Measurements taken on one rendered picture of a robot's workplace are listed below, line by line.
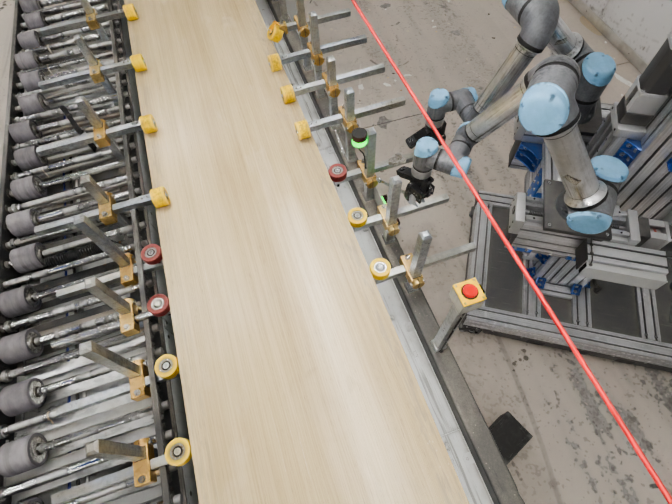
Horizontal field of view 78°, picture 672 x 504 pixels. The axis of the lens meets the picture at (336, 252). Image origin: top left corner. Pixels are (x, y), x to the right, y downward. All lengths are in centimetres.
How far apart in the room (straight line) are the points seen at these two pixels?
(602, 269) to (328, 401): 106
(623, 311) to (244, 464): 201
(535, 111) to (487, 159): 201
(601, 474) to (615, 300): 86
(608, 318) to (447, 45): 260
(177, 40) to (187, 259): 142
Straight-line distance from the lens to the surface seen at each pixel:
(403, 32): 421
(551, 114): 121
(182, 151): 208
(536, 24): 159
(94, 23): 298
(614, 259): 177
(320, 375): 144
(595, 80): 191
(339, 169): 183
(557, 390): 257
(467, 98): 180
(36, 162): 254
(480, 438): 167
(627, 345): 254
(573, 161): 134
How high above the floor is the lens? 231
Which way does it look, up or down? 61 degrees down
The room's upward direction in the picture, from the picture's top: 5 degrees counter-clockwise
